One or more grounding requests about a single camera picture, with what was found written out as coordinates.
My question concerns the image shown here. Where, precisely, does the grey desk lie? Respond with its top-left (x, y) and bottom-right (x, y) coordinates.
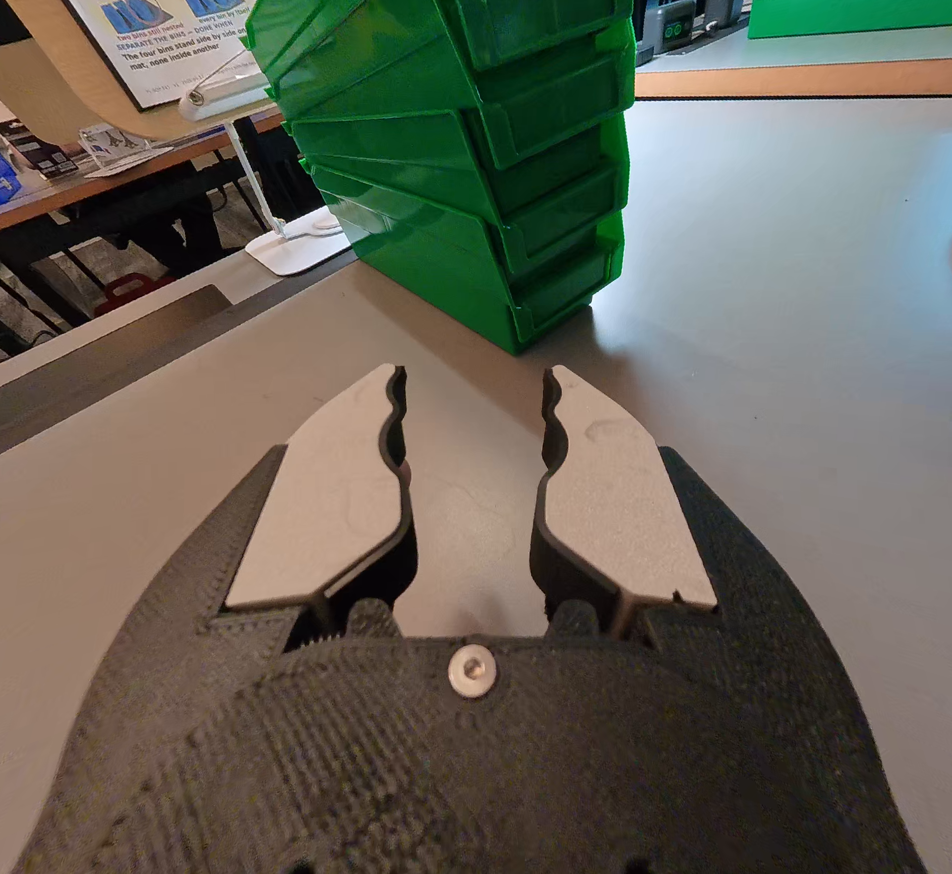
top-left (0, 59), bottom-right (952, 874)

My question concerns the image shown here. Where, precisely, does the green plastic bin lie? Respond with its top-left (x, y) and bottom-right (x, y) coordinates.
top-left (262, 0), bottom-right (639, 172)
top-left (286, 108), bottom-right (632, 276)
top-left (299, 156), bottom-right (626, 356)
top-left (244, 0), bottom-right (638, 82)

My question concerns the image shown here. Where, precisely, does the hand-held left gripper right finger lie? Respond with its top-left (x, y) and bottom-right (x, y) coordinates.
top-left (530, 365), bottom-right (720, 638)

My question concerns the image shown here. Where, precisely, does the instruction sheet on board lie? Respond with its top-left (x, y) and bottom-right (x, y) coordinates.
top-left (0, 0), bottom-right (298, 142)

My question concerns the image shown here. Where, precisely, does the dark grey cable flap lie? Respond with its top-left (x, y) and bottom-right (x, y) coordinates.
top-left (0, 285), bottom-right (233, 452)

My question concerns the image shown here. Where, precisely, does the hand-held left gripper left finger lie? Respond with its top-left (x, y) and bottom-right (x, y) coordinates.
top-left (224, 364), bottom-right (419, 629)

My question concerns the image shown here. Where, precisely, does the clear acrylic card holder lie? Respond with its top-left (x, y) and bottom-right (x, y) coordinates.
top-left (78, 124), bottom-right (178, 179)

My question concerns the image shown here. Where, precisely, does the red tool bag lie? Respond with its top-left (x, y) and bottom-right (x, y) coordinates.
top-left (91, 273), bottom-right (178, 318)

